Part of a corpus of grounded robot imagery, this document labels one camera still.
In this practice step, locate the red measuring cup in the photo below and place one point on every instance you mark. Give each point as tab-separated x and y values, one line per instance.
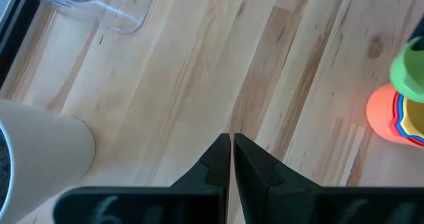
395	118

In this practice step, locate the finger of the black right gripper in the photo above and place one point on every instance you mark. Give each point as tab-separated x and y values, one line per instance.
419	32

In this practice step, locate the orange measuring cup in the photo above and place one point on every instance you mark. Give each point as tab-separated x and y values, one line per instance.
381	114

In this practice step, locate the yellow measuring cup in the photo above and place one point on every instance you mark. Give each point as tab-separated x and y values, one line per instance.
415	118

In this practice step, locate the green measuring cup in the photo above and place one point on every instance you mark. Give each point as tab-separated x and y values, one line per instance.
404	75

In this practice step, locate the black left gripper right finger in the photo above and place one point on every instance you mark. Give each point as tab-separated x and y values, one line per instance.
281	204

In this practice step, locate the clear plastic basket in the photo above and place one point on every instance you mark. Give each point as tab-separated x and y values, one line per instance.
126	5

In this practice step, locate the blue measuring cup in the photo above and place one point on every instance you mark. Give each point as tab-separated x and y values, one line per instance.
399	118

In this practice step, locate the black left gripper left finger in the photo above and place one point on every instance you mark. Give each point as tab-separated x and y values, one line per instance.
185	204

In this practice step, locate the white plant pot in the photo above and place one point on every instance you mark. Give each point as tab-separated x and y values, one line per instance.
49	151

